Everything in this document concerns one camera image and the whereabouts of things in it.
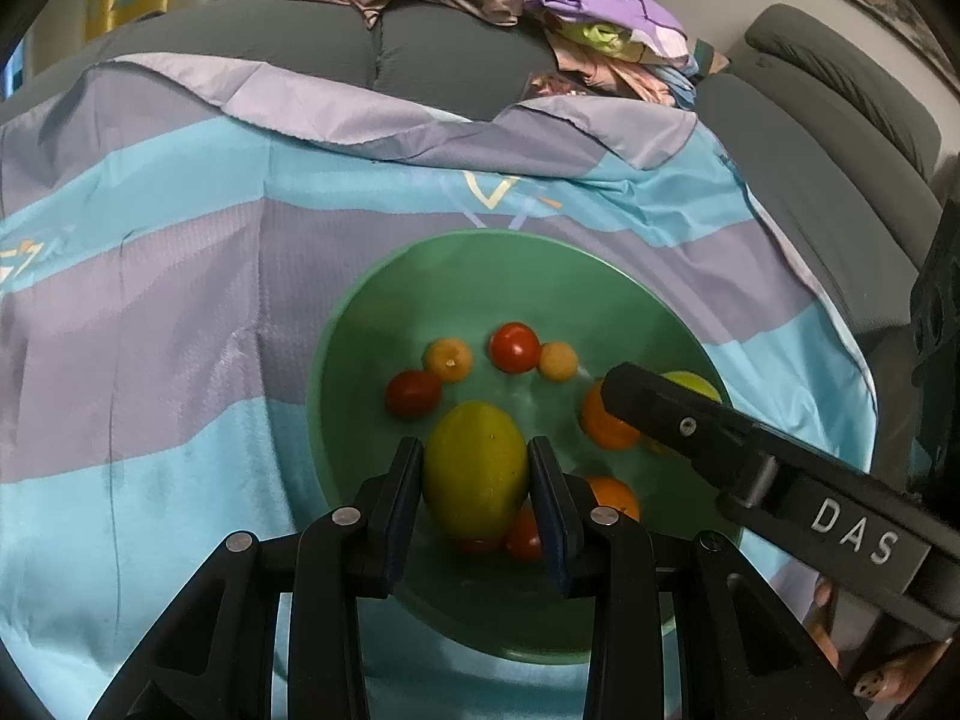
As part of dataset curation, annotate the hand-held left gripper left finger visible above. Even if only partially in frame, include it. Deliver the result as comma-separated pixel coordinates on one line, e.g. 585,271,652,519
90,435,425,720

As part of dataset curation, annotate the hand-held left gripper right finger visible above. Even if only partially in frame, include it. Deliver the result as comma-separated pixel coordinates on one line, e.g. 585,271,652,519
527,435,867,720

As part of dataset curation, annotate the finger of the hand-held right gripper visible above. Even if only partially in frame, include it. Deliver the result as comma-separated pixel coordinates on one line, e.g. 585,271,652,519
602,361,773,512

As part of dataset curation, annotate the red tomato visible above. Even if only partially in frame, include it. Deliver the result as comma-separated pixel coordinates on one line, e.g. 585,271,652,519
386,370,443,419
489,321,542,374
456,504,546,565

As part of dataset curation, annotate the green apple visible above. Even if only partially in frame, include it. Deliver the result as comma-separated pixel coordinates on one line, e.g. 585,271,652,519
660,370,722,406

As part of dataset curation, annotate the orange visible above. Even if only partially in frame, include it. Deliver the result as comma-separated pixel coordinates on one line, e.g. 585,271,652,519
579,379,646,451
585,476,642,522

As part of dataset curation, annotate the yellow-green oval fruit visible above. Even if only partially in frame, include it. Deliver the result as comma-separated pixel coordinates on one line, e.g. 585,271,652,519
422,401,530,541

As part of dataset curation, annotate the small peach-coloured fruit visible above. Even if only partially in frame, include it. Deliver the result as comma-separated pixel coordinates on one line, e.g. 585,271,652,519
538,341,580,383
422,337,473,383

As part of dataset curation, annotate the green bowl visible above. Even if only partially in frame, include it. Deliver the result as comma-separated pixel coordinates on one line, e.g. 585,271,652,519
306,229,743,667

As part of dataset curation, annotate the person's right hand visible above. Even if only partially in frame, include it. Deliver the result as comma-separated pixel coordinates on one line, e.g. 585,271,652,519
804,576,957,704

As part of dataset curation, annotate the blue and purple striped blanket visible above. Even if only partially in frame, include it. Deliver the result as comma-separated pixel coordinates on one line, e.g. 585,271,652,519
0,52,882,720

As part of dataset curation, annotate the floral pink cloth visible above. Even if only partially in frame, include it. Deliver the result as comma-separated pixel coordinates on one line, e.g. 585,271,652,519
525,52,698,106

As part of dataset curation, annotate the yellow-green cloth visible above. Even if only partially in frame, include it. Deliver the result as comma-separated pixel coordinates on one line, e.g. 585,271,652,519
562,21,627,53

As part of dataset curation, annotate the purple cloth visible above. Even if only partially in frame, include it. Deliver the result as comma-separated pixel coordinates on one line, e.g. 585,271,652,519
521,0,687,61

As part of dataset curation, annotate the grey sofa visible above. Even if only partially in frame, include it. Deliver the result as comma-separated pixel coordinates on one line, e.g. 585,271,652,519
0,0,947,466

